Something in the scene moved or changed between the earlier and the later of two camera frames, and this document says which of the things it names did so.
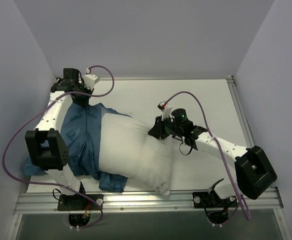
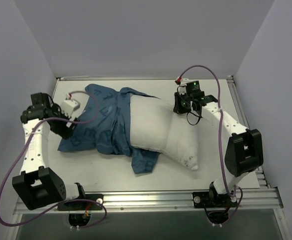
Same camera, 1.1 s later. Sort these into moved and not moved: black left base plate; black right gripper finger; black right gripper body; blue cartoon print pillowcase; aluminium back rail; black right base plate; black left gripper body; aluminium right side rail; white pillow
Moved: white pillow; black right gripper body; black right gripper finger; black left gripper body; blue cartoon print pillowcase
Not moved: black left base plate; aluminium back rail; aluminium right side rail; black right base plate
